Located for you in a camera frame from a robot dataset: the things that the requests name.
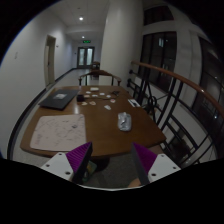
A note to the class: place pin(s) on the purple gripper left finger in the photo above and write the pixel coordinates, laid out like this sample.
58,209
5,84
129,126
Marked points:
70,166

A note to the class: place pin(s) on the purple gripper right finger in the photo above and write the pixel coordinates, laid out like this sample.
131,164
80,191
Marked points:
150,166

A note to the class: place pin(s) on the crumpled silver foil bag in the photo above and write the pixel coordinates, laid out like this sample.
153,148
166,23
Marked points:
124,121

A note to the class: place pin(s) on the black metal railing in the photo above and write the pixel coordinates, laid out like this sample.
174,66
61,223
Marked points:
194,129

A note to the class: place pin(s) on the white packet near railing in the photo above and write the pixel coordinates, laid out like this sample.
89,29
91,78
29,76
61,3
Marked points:
133,103

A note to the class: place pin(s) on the white flat card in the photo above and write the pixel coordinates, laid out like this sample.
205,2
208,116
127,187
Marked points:
107,107

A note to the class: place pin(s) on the small black box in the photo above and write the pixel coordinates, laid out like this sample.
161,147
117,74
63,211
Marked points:
80,98

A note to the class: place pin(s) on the dark closed laptop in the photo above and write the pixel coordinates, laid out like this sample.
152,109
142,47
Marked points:
59,99

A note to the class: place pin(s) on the white paper at far edge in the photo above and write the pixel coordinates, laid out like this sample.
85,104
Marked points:
94,89

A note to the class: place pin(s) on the wooden armchair behind table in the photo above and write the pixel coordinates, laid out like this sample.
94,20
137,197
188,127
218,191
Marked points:
99,74

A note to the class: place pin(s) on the wooden stair handrail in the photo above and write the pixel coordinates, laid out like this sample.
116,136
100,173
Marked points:
186,81

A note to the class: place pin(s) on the double glass door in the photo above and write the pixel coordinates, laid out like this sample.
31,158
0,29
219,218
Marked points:
85,57

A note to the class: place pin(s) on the white side door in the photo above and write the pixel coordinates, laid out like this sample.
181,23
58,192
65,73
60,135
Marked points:
49,54

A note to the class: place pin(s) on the green exit sign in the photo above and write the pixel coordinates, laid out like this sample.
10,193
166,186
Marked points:
86,41

